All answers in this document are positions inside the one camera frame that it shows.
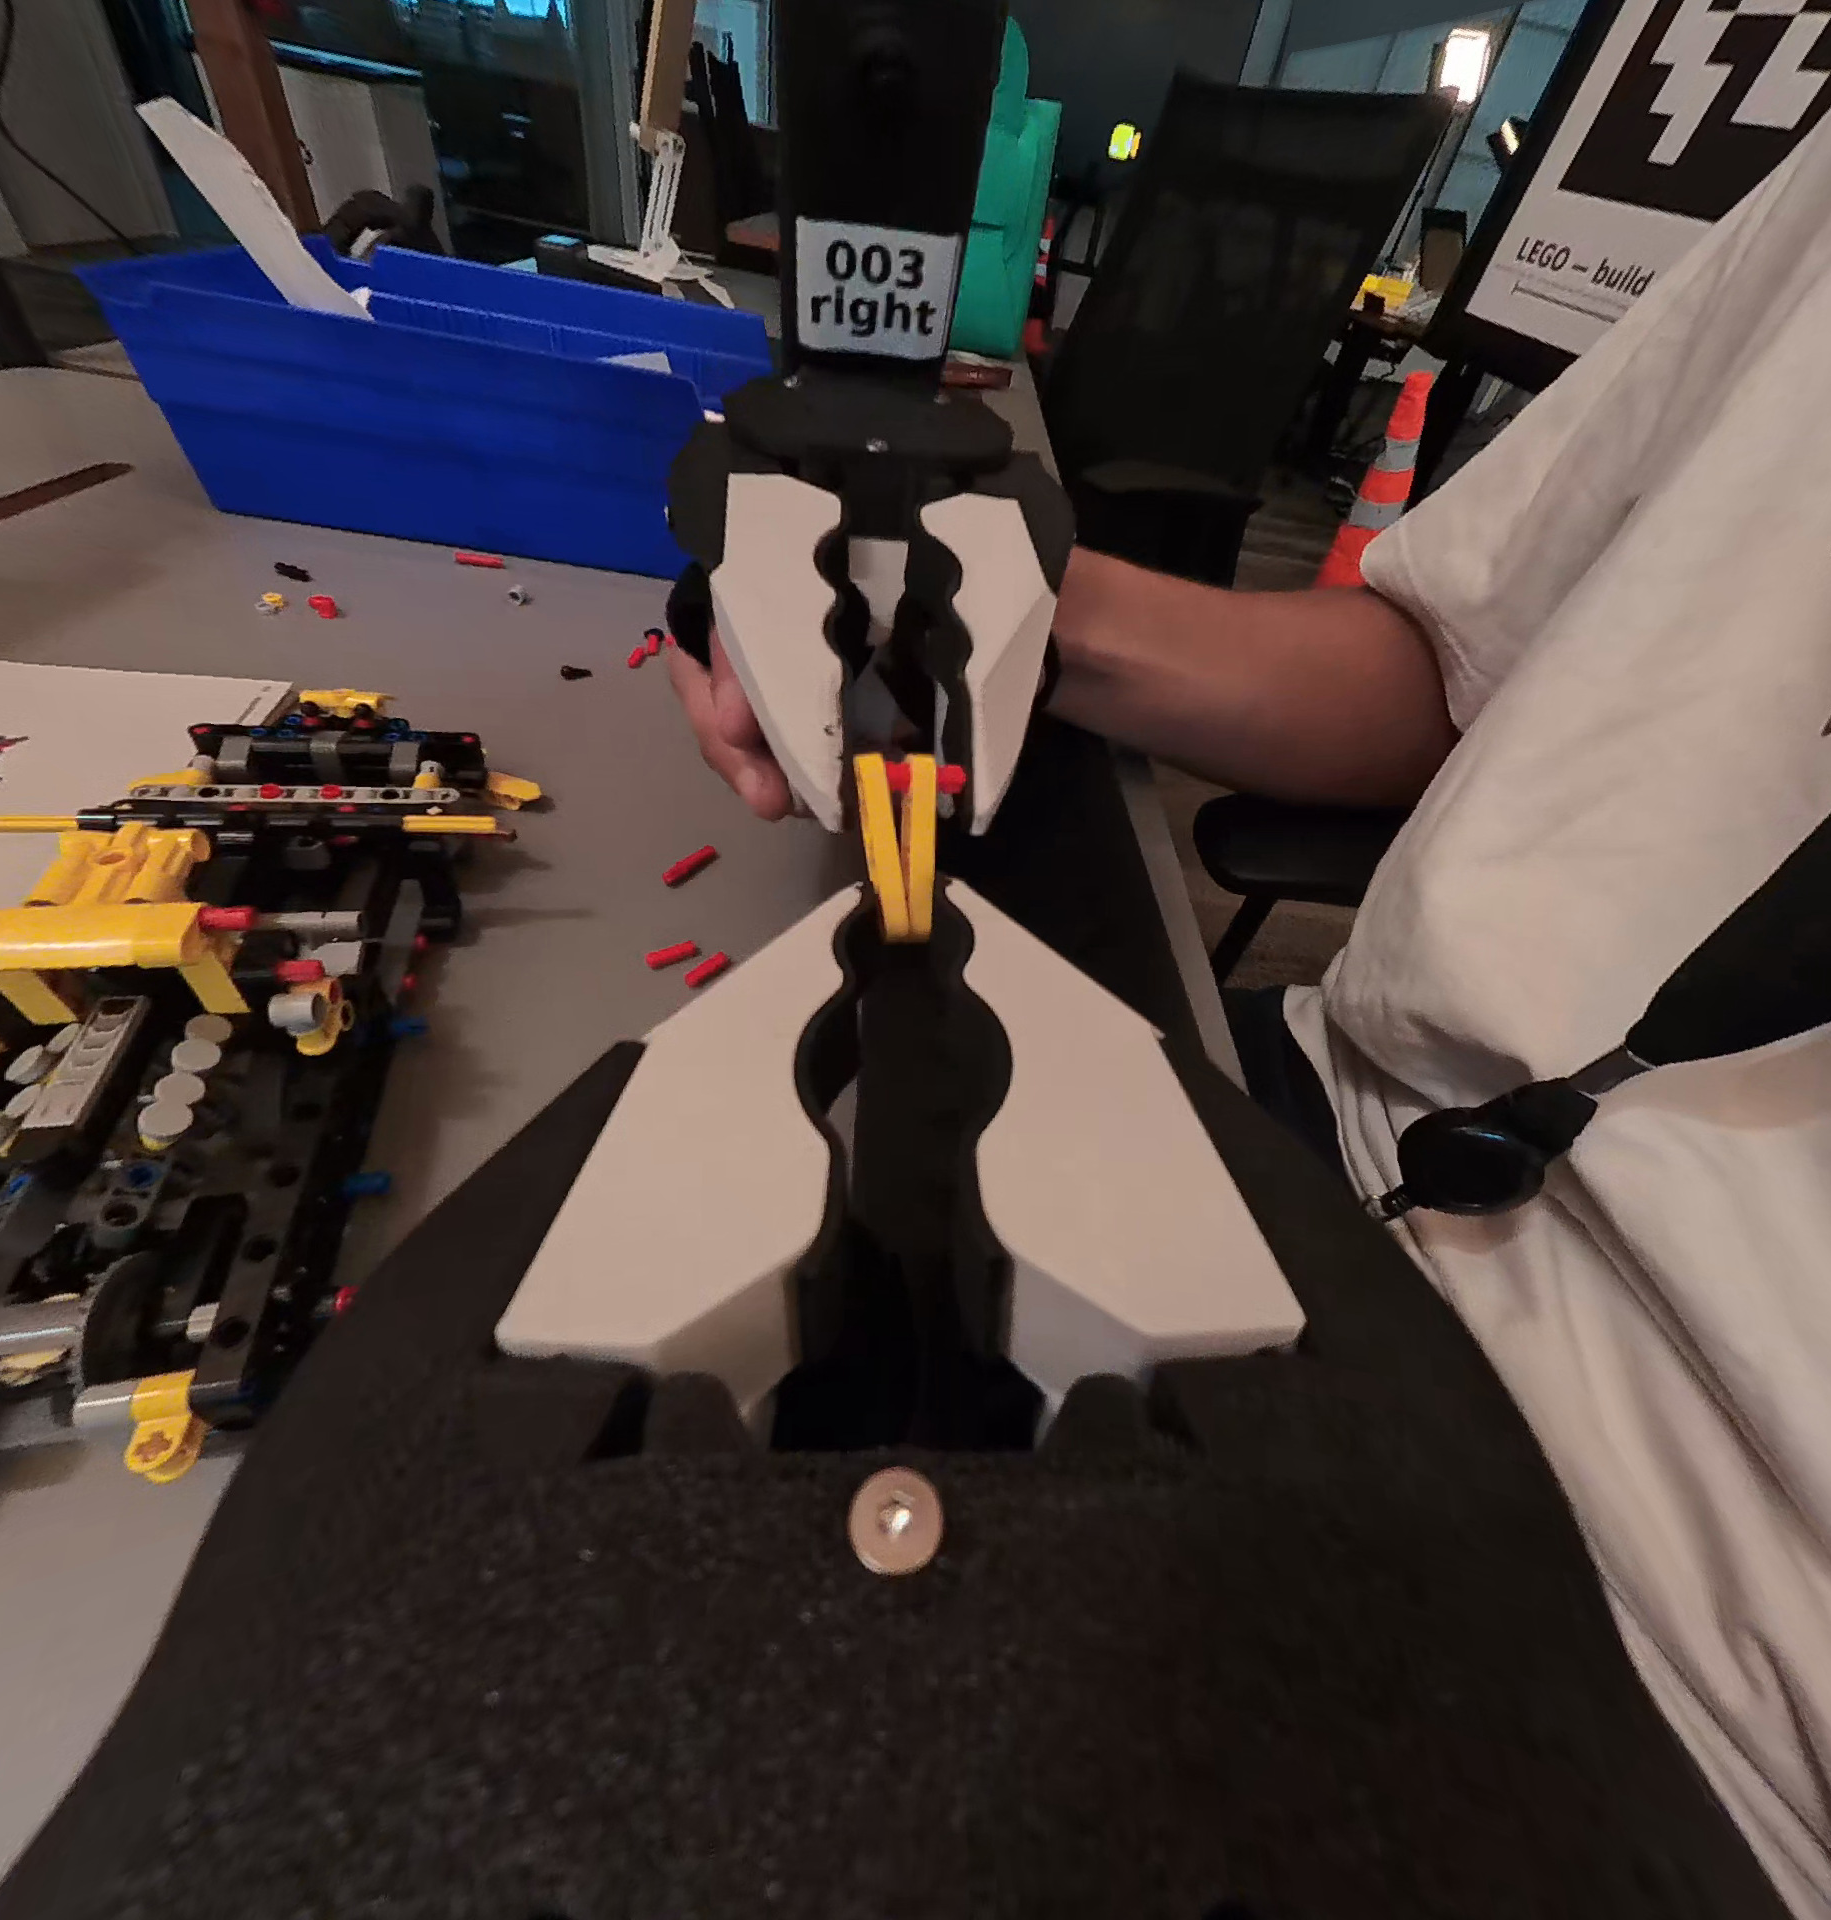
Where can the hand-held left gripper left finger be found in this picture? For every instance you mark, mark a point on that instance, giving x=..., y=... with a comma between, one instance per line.
x=664, y=1201

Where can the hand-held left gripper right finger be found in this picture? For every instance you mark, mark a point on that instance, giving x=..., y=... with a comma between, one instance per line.
x=1143, y=1201

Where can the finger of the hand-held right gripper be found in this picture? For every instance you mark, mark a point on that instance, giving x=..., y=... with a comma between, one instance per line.
x=772, y=632
x=1004, y=648

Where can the yellow black lego car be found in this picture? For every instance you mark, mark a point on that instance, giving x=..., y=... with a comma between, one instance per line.
x=184, y=932

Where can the scattered small lego pins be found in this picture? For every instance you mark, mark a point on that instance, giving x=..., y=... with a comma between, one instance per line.
x=324, y=604

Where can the lego instruction booklet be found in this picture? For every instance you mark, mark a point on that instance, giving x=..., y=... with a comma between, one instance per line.
x=89, y=733

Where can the person's right hand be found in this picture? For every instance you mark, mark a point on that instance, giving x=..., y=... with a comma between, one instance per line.
x=734, y=751

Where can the green felt bag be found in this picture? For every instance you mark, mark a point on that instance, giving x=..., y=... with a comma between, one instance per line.
x=1012, y=192

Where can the black monitor screen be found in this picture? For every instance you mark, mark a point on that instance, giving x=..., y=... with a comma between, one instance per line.
x=1095, y=168

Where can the white articulated stand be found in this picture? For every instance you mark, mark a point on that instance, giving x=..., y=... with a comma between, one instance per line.
x=664, y=168

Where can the black perforated mat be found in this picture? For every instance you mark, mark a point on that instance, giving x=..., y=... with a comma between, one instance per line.
x=1081, y=869

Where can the brown box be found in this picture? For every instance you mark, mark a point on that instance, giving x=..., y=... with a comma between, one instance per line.
x=985, y=370

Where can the black office chair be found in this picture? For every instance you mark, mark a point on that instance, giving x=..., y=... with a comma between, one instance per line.
x=1293, y=847
x=1232, y=301

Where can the orange traffic cone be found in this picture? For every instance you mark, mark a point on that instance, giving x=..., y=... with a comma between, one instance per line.
x=1379, y=480

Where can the blue storage bin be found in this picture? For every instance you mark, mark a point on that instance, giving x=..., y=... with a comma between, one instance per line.
x=406, y=403

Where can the studio light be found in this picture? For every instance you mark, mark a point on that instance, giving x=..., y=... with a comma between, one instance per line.
x=1465, y=64

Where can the white paper slip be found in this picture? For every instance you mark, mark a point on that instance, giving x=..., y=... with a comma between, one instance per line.
x=241, y=209

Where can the black framed marker sign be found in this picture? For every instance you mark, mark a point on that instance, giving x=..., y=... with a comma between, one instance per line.
x=1654, y=122

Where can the wooden post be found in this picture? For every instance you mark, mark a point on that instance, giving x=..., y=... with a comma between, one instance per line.
x=254, y=106

